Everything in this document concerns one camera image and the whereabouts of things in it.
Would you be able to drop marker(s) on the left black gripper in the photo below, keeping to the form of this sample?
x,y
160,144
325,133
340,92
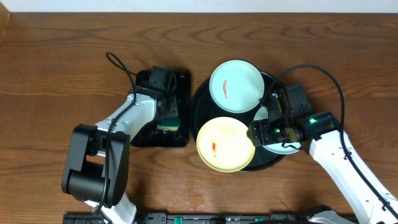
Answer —
x,y
170,109

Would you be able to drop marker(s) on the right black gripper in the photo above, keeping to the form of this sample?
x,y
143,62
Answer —
x,y
259,129

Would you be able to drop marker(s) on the green scrubbing sponge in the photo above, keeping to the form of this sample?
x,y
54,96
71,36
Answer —
x,y
169,124

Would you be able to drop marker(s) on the mint plate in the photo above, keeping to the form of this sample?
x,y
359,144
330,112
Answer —
x,y
278,148
236,86

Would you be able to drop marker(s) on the yellow plate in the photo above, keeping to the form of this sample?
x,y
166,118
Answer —
x,y
223,145

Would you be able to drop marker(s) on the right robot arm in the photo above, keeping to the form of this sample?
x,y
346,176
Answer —
x,y
322,137

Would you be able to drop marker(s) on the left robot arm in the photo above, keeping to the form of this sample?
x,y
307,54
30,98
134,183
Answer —
x,y
96,168

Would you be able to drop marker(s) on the black rectangular tray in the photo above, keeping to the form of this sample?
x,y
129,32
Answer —
x,y
149,135

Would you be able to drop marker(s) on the round black tray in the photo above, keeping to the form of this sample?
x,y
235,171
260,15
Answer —
x,y
203,109

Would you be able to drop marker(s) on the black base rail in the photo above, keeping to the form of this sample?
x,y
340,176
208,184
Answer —
x,y
162,218

